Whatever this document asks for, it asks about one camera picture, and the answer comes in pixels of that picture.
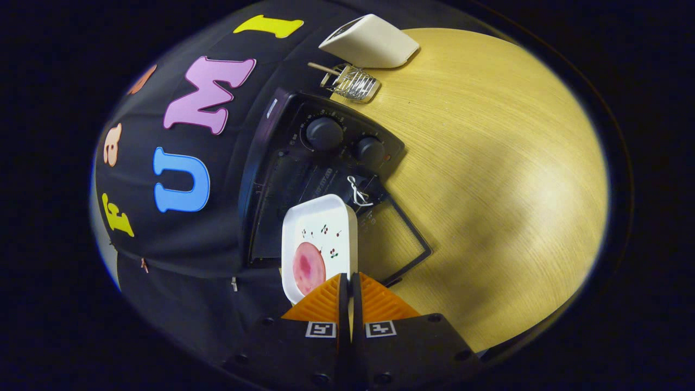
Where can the red clip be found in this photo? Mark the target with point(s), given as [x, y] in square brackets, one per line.
[144, 265]

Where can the black toaster oven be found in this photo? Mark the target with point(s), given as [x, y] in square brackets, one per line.
[282, 157]

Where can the black backdrop cloth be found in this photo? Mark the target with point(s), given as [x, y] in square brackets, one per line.
[206, 255]

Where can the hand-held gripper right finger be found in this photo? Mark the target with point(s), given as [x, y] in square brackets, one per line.
[402, 353]

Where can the white toaster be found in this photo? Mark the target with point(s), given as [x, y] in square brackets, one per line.
[374, 43]

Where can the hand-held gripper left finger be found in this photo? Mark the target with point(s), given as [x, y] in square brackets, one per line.
[304, 353]

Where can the pink ham slice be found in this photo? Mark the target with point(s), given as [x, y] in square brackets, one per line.
[309, 269]

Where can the white patterned plate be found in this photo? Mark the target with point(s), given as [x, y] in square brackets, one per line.
[326, 217]

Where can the wooden stick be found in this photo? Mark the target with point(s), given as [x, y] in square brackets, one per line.
[323, 68]

